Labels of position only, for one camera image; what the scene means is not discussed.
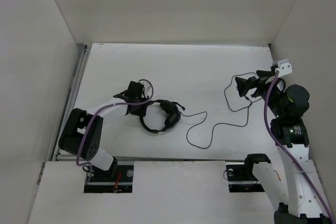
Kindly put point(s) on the aluminium front table rail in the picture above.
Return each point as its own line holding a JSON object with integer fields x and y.
{"x": 68, "y": 157}

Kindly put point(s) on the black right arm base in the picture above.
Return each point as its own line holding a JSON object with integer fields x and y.
{"x": 239, "y": 181}

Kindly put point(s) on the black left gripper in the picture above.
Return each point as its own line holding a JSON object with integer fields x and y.
{"x": 141, "y": 112}

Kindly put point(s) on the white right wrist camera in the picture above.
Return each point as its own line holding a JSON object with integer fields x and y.
{"x": 281, "y": 67}

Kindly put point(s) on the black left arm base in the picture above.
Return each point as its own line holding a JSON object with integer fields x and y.
{"x": 100, "y": 182}

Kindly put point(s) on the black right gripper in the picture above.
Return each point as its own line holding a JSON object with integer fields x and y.
{"x": 244, "y": 85}

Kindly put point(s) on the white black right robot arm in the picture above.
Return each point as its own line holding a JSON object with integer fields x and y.
{"x": 300, "y": 199}

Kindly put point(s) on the black over-ear headphones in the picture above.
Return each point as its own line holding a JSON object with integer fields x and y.
{"x": 170, "y": 114}

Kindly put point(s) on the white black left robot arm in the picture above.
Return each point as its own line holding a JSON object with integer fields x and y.
{"x": 82, "y": 133}

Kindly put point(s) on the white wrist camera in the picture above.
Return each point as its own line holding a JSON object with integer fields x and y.
{"x": 147, "y": 88}
{"x": 281, "y": 67}

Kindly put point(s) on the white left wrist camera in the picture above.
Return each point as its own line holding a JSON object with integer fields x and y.
{"x": 147, "y": 88}

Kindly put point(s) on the aluminium table edge rail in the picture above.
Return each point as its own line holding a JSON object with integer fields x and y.
{"x": 77, "y": 74}

